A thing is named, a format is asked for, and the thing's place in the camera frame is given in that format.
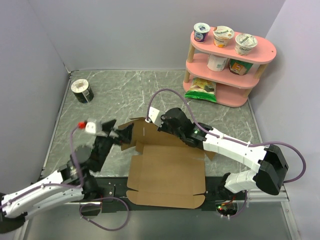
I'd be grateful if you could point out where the aluminium frame rail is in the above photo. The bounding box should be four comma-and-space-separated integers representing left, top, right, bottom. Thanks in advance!
245, 188, 302, 240

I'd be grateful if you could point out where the green chips bag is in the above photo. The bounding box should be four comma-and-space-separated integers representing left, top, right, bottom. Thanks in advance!
184, 77, 217, 103

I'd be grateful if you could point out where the black white can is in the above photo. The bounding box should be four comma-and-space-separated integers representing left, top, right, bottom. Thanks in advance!
70, 78, 94, 104

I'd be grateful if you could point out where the orange Chobani yogurt cup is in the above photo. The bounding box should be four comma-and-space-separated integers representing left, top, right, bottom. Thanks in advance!
213, 25, 235, 48

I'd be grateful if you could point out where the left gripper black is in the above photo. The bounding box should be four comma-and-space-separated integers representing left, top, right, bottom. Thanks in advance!
94, 118, 134, 170

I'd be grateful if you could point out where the pink three-tier shelf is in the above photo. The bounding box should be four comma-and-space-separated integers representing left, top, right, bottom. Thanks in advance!
183, 30, 277, 108

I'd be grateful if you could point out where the white cup middle shelf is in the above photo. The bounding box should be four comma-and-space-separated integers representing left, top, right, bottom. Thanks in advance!
207, 54, 228, 72

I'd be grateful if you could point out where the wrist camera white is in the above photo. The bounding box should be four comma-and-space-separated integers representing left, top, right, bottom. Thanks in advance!
145, 106, 164, 127
84, 118, 103, 136

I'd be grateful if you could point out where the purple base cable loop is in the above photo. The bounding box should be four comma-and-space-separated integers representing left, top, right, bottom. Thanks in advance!
78, 196, 131, 231

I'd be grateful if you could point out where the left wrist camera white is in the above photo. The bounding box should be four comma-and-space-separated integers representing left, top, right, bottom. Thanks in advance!
84, 118, 103, 136

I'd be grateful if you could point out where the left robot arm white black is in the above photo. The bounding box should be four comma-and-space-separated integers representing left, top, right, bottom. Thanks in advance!
0, 119, 134, 234

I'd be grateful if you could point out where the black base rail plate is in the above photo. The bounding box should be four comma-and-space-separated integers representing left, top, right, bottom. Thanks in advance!
78, 176, 247, 217

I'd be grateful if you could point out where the green orange package middle shelf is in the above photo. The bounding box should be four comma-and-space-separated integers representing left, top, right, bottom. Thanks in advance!
228, 58, 253, 76

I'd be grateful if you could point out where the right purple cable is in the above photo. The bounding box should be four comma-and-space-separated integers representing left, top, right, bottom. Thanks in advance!
147, 88, 307, 186

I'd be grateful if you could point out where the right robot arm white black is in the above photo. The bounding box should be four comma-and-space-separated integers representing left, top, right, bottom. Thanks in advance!
148, 107, 289, 200

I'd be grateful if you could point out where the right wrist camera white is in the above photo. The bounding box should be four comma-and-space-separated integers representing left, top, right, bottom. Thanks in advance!
145, 106, 164, 127

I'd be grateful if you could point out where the white Chobani yogurt cup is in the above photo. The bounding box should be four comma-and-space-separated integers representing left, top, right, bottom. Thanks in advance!
234, 33, 258, 56

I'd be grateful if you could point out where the brown cardboard box sheet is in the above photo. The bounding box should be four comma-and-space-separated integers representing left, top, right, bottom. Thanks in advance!
121, 117, 215, 209

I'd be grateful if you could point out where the blue white yogurt cup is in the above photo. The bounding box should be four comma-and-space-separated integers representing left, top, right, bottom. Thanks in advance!
193, 22, 211, 43

